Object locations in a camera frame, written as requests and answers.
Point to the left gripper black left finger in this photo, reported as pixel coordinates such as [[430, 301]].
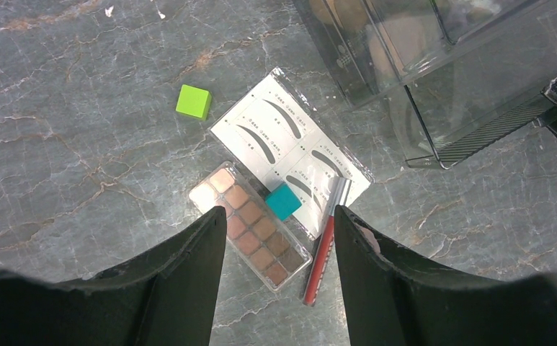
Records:
[[163, 296]]

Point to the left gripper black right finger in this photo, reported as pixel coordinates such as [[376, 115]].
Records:
[[394, 296]]

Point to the brown eyeshadow palette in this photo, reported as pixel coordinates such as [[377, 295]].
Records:
[[272, 252]]

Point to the clear acrylic drawer organizer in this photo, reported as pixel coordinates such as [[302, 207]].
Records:
[[481, 78]]

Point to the round peach powder puff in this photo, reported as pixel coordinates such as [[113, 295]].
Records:
[[395, 45]]

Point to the orange makeup sponge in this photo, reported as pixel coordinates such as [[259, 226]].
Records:
[[347, 14]]

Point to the red lip gloss tube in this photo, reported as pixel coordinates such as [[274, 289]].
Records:
[[338, 196]]

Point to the teal cube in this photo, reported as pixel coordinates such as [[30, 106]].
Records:
[[283, 202]]

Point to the eyebrow stencil card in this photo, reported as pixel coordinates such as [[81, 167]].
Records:
[[271, 131]]

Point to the lime green cube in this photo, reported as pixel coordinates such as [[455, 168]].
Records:
[[193, 102]]

